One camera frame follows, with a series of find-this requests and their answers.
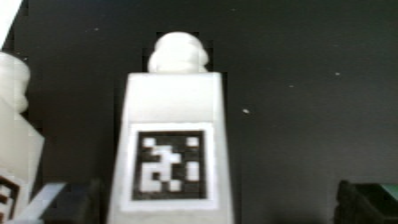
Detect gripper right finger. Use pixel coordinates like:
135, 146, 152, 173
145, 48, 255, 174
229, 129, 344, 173
334, 181, 398, 224

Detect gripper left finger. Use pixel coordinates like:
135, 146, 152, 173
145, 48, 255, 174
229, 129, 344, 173
16, 180, 103, 224

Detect white leg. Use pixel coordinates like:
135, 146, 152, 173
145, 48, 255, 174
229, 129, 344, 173
106, 32, 234, 224
0, 52, 44, 224

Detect white right fence wall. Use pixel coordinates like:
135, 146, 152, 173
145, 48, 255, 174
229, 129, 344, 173
0, 0, 23, 48

